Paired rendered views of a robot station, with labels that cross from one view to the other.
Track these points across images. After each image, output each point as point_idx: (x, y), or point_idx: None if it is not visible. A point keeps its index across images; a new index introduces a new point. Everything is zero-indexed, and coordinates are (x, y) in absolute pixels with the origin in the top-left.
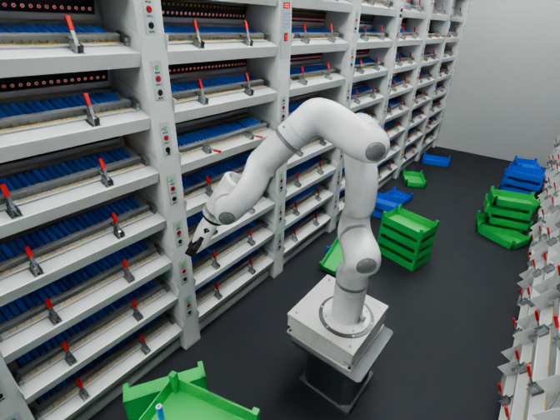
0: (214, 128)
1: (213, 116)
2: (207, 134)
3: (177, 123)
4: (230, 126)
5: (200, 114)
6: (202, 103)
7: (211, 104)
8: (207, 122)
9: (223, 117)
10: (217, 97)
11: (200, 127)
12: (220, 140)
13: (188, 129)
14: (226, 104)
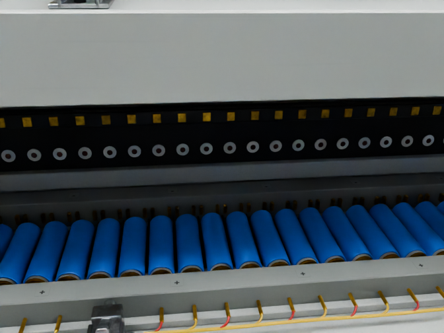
0: (293, 220)
1: (329, 160)
2: (213, 244)
3: (101, 166)
4: (409, 222)
5: (18, 79)
6: (53, 0)
7: (127, 10)
8: (281, 186)
9: (393, 177)
10: (258, 0)
11: (224, 204)
12: (273, 300)
13: (146, 201)
14: (295, 34)
